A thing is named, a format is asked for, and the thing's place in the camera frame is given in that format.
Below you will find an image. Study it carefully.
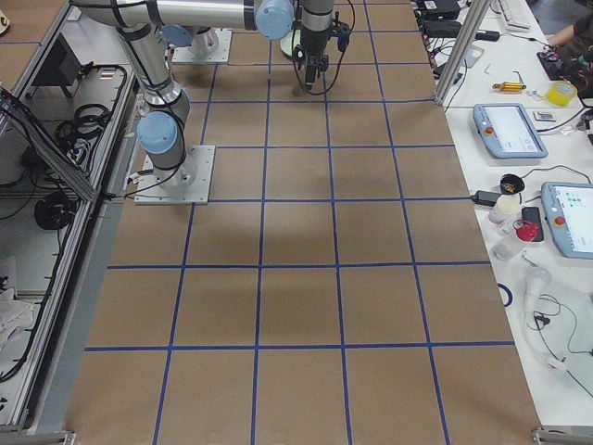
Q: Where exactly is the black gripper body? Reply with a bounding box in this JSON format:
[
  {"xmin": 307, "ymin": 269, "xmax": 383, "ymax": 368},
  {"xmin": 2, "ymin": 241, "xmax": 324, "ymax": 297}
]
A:
[{"xmin": 293, "ymin": 13, "xmax": 351, "ymax": 70}]

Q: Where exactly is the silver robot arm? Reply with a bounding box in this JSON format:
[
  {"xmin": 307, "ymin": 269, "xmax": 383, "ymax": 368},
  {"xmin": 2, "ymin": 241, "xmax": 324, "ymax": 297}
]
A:
[
  {"xmin": 161, "ymin": 24, "xmax": 220, "ymax": 55},
  {"xmin": 73, "ymin": 1, "xmax": 353, "ymax": 191}
]

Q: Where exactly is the pale green plate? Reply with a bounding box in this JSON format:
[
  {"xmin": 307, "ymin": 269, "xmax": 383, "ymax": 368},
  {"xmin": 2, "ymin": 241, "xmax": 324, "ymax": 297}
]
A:
[{"xmin": 279, "ymin": 33, "xmax": 299, "ymax": 59}]

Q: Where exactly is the gold cylinder tool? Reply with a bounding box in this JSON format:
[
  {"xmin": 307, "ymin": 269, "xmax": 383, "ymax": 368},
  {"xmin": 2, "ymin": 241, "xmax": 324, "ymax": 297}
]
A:
[{"xmin": 492, "ymin": 82, "xmax": 526, "ymax": 93}]

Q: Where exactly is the far teach pendant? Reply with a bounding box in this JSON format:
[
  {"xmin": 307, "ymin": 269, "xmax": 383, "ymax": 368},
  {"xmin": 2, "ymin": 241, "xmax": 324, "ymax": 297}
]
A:
[{"xmin": 473, "ymin": 103, "xmax": 549, "ymax": 159}]

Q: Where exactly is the teach pendant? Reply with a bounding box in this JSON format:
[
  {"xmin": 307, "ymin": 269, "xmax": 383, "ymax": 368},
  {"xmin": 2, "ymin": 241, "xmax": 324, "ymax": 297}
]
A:
[
  {"xmin": 473, "ymin": 103, "xmax": 549, "ymax": 159},
  {"xmin": 541, "ymin": 182, "xmax": 592, "ymax": 260}
]

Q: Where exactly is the black power adapter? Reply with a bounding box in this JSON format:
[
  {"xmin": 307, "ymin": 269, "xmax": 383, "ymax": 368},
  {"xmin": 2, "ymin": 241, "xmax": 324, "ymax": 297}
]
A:
[{"xmin": 470, "ymin": 190, "xmax": 501, "ymax": 208}]

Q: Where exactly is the black bowl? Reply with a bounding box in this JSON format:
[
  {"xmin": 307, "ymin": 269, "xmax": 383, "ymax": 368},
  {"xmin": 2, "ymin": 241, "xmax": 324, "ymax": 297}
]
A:
[{"xmin": 498, "ymin": 173, "xmax": 525, "ymax": 196}]

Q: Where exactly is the white paper cup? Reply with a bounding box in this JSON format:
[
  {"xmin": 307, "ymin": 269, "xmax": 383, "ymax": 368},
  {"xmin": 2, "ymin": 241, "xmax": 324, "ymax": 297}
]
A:
[{"xmin": 488, "ymin": 195, "xmax": 521, "ymax": 224}]

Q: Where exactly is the yellow tape roll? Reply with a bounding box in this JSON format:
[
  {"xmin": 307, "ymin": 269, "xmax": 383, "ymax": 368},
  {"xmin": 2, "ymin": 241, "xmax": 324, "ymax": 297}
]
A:
[{"xmin": 545, "ymin": 81, "xmax": 577, "ymax": 107}]

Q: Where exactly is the black smartphone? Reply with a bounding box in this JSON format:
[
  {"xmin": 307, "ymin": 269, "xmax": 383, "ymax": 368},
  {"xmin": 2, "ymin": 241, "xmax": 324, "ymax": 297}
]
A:
[{"xmin": 522, "ymin": 206, "xmax": 544, "ymax": 242}]

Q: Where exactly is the red round object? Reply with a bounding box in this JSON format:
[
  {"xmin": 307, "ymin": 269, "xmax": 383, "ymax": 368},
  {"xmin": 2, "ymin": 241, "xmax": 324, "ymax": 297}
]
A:
[{"xmin": 513, "ymin": 220, "xmax": 536, "ymax": 242}]

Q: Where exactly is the near teach pendant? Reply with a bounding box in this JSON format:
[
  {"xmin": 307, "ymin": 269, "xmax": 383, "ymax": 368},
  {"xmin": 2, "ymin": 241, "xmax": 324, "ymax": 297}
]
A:
[{"xmin": 541, "ymin": 182, "xmax": 592, "ymax": 260}]

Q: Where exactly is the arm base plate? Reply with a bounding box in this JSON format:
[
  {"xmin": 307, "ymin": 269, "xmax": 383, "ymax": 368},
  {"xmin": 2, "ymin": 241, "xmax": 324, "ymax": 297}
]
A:
[
  {"xmin": 133, "ymin": 146, "xmax": 216, "ymax": 205},
  {"xmin": 172, "ymin": 27, "xmax": 232, "ymax": 65}
]

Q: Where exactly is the aluminium frame post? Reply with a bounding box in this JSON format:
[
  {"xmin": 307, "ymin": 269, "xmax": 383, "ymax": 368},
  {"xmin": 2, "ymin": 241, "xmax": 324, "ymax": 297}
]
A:
[{"xmin": 434, "ymin": 0, "xmax": 490, "ymax": 105}]

